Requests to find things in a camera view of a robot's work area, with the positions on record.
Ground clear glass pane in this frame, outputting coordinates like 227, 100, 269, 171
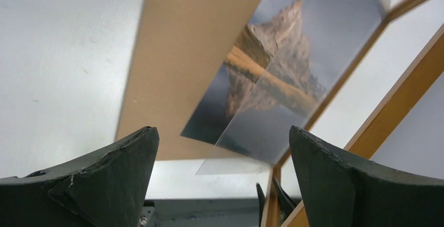
196, 146, 271, 175

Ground brown wooden photo frame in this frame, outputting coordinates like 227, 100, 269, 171
260, 0, 444, 227

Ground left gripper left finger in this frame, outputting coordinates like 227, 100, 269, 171
1, 127, 159, 226

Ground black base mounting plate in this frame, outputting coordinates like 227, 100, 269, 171
138, 198, 260, 227

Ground mountain landscape photo print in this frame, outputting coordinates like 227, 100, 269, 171
181, 0, 390, 164

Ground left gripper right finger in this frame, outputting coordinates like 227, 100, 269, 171
289, 126, 443, 227

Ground brown fibreboard backing board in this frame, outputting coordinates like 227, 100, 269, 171
116, 0, 261, 161

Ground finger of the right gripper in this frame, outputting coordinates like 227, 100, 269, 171
256, 183, 265, 227
273, 177, 297, 222

